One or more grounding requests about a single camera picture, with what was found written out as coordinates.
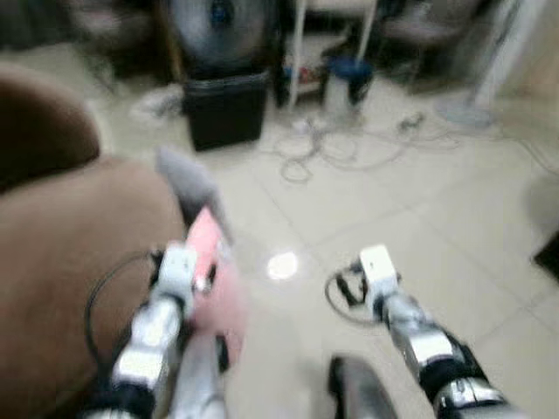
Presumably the white bucket with blue lid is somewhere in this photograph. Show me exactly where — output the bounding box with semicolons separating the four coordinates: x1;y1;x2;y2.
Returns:
322;56;376;115

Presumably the pink and grey pillow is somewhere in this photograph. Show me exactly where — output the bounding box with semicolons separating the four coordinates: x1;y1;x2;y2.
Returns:
155;146;251;369

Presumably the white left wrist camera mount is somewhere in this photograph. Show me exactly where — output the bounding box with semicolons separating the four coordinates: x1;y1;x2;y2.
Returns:
157;244;199;299

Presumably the black plastic bin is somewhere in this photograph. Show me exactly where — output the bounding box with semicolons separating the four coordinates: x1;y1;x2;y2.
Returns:
181;71;271;152

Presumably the black low furniture piece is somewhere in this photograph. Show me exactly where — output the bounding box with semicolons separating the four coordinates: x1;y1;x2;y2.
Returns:
534;230;559;281

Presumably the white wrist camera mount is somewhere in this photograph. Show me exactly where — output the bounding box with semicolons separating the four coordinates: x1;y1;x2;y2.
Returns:
157;244;199;299
358;245;402;299

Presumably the white crumpled bag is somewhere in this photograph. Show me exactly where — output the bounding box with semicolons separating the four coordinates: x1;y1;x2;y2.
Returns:
129;85;185;124

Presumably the silver right robot leg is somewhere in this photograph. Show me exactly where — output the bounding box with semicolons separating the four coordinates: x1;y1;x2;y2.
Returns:
327;354;400;419

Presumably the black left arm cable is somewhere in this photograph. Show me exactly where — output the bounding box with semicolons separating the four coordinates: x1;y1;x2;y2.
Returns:
84;250;165;372

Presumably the white pedestal fan stand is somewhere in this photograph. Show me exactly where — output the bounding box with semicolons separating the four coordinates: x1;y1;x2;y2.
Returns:
434;0;528;130

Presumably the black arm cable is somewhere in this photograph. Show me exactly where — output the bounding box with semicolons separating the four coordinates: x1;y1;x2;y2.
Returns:
84;250;165;372
324;267;387;327

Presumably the brown sofa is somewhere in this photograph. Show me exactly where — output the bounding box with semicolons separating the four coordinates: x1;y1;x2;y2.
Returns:
0;61;190;419

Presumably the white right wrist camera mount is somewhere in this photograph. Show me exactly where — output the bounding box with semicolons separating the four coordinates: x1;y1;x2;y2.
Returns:
358;245;402;299

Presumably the white shelf rack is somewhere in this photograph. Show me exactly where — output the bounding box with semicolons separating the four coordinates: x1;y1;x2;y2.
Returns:
285;0;379;109

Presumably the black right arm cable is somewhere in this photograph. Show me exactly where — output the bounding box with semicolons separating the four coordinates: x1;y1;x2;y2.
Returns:
324;267;387;327

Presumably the white floor cable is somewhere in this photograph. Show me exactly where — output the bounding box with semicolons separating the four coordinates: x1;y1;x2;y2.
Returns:
397;112;559;175
260;118;411;185

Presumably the silver left robot leg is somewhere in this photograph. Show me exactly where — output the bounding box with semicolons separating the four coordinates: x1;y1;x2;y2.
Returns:
169;334;231;419

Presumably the silver robot leg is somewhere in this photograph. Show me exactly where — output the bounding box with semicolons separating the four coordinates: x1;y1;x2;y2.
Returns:
169;334;231;419
327;354;400;419

